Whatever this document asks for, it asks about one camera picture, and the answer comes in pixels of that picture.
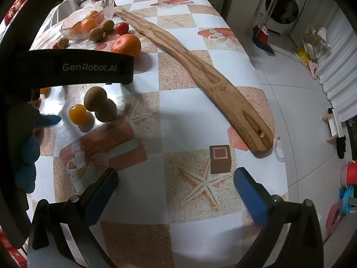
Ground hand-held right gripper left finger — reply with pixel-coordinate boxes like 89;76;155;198
28;167;119;268

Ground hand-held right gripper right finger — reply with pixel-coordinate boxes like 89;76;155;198
234;167;325;268

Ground person's left hand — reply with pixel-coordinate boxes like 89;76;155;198
7;103;62;194

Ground clear glass bowl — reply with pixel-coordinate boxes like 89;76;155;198
59;0;115;40

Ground white blanket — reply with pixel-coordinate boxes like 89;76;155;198
49;0;95;20

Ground red cushion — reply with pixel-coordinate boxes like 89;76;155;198
4;0;28;23

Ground blue plastic toy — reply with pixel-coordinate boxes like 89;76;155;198
339;186;357;214

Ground checkered starfish print tablecloth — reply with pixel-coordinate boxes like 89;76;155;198
26;0;289;268

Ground red and white toy bucket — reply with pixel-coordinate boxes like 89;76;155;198
340;159;357;186

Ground black sock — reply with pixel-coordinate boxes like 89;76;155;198
335;135;347;159

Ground long curved wooden stick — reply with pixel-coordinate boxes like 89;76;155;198
113;6;274;153

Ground small white wooden rack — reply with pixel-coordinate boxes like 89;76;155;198
321;107;348;143

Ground pink slipper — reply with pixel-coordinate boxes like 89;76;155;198
308;61;320;80

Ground yellow plastic bag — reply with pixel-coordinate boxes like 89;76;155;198
295;47;311;66

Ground corrugated metal sheet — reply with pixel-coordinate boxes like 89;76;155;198
318;8;357;123

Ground red dustpan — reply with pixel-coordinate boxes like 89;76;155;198
252;24;270;44

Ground white plastic bags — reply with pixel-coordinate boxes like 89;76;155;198
303;24;332;62

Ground white washing machine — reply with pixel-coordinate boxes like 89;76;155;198
258;0;317;34

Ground pink plastic ring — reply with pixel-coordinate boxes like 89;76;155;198
326;201;345;235

